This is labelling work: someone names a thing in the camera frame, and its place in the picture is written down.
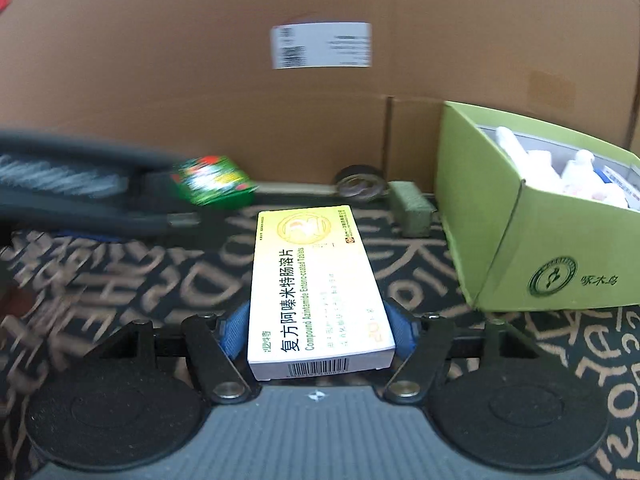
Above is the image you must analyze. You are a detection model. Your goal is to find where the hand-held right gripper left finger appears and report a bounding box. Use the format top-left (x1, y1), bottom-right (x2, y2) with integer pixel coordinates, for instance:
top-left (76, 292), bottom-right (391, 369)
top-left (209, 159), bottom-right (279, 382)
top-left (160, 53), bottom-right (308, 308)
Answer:
top-left (127, 300), bottom-right (254, 404)

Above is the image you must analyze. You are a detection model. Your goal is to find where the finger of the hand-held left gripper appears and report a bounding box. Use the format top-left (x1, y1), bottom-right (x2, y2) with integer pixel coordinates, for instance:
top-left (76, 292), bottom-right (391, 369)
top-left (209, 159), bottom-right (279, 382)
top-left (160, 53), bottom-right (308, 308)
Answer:
top-left (100, 144), bottom-right (176, 179)
top-left (100, 198), bottom-right (202, 239)

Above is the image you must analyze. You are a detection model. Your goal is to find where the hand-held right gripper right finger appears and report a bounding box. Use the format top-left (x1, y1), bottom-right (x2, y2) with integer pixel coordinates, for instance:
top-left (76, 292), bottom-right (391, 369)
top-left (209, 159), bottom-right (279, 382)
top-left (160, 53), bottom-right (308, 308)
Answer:
top-left (382, 297), bottom-right (507, 404)

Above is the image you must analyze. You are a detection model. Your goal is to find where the green red snack packet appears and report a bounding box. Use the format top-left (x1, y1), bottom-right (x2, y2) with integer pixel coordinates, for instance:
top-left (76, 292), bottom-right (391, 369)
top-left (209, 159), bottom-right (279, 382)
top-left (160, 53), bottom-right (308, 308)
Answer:
top-left (169, 154), bottom-right (257, 209)

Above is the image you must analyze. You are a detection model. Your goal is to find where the yellow white medicine box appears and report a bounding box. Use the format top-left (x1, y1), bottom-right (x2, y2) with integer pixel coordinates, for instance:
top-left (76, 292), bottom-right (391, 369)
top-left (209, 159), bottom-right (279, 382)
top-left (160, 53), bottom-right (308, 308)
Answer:
top-left (247, 204), bottom-right (396, 382)

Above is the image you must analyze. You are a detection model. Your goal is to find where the light green cardboard box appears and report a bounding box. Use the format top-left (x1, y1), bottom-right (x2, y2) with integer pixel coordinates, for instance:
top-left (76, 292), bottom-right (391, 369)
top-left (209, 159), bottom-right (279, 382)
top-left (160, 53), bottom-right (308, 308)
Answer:
top-left (433, 100), bottom-right (640, 314)

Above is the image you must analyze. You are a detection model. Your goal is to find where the white long plastic case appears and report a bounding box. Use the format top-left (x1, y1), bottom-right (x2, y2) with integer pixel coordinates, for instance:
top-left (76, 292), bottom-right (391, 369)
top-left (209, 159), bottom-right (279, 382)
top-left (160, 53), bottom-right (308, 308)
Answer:
top-left (495, 126), bottom-right (562, 194)

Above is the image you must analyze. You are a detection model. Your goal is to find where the pink cloth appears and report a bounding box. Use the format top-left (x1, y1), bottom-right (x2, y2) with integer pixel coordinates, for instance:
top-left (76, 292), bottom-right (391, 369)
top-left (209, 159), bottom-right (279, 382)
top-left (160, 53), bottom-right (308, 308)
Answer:
top-left (562, 185), bottom-right (609, 203)

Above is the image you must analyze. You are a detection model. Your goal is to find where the large brown cardboard box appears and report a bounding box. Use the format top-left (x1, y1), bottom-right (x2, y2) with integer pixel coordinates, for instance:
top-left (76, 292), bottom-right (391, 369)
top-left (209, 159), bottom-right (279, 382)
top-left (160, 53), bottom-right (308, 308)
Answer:
top-left (0, 0), bottom-right (640, 197)

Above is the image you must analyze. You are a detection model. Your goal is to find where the dark green block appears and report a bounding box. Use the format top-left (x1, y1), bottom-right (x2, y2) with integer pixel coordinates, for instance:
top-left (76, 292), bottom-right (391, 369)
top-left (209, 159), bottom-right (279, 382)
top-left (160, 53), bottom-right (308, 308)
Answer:
top-left (389, 180), bottom-right (434, 239)

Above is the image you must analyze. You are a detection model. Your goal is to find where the black tape roll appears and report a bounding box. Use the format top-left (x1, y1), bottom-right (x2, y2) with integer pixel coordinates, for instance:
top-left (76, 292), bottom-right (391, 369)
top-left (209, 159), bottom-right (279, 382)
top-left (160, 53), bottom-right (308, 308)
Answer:
top-left (333, 163), bottom-right (390, 202)

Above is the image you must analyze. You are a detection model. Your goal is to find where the white shipping label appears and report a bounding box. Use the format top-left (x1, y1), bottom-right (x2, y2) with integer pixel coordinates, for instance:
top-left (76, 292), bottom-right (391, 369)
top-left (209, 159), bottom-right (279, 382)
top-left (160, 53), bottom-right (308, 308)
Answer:
top-left (269, 22), bottom-right (374, 70)

